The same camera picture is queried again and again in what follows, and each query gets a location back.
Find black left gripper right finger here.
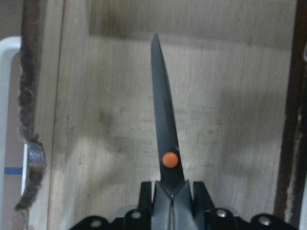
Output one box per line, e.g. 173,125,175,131
193,182,215,230

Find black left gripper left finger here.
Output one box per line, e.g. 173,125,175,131
137,182,152,230

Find orange handled grey scissors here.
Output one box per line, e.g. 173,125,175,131
151,34,204,230

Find light wooden drawer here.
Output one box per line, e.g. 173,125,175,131
13,0,296,230

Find white drawer handle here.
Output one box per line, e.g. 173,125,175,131
0,36,27,221

